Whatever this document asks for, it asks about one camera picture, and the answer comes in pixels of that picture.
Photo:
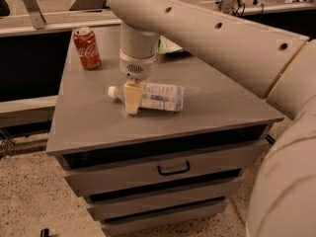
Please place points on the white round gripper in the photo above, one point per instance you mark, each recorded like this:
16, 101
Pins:
136, 66

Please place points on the clear blue-label plastic bottle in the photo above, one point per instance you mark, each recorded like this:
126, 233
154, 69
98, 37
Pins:
161, 97

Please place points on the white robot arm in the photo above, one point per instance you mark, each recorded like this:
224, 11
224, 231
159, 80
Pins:
277, 66

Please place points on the green chip bag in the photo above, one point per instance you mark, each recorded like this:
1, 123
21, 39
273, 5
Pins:
166, 46

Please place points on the red coca-cola can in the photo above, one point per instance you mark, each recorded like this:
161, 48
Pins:
86, 45

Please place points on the grey drawer cabinet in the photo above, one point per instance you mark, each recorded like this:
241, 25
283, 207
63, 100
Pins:
110, 158

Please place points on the black drawer handle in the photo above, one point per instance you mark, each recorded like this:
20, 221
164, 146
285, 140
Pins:
174, 170

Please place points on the metal railing frame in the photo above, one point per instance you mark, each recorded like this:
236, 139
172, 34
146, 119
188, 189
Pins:
43, 14

